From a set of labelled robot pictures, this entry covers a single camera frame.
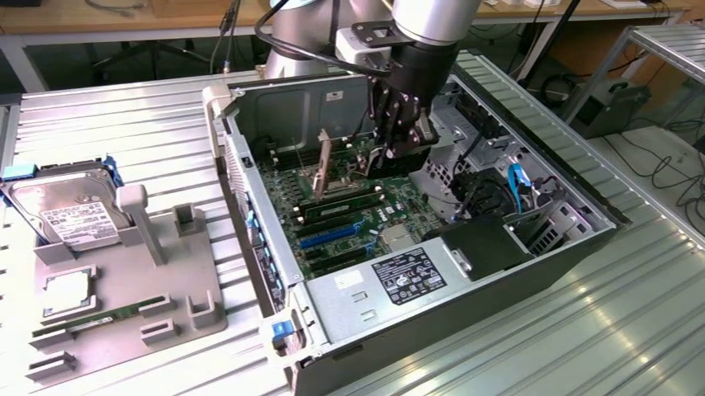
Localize green motherboard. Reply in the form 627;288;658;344
253;130;444;283

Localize blue expansion slot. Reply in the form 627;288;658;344
296;224;360;249

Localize black floor cables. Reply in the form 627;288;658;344
599;117;705;210

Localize aluminium profile frame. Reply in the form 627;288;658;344
566;24;705;125

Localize installed green RAM stick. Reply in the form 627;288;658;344
300;191;383;218

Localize blue flat wire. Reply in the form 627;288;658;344
507;162;534;216

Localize open black PC case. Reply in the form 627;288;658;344
200;49;633;396

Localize silver CPU chip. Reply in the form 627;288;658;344
41;273;93;311

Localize black stand legs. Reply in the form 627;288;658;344
90;39;223;82

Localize black wire bundle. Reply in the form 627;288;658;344
446;97;514;224

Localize silver chipset heat sink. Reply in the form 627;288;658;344
377;228;415;253

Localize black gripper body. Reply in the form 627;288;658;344
364;40;459;109

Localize wooden desk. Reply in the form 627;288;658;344
0;0;693;92

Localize loose green RAM stick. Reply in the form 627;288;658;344
30;295;167;337

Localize black box with handle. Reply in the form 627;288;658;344
570;79;653;140

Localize silver power supply unit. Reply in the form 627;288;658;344
303;241;478;346

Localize blue disk carrier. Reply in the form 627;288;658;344
0;153;124;215

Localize silver hard disk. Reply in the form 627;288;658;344
9;166;120;250

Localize black plastic cover box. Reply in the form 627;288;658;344
440;219;534;283

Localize hanging black cable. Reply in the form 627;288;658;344
217;0;243;76

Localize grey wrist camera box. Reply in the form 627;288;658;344
333;21;415;64

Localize CPU socket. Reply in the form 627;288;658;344
305;163;360;197

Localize black expansion slot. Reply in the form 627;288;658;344
304;246;373;278

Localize grey parts rack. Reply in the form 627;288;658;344
24;183;229;388

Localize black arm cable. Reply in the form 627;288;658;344
255;0;394;78

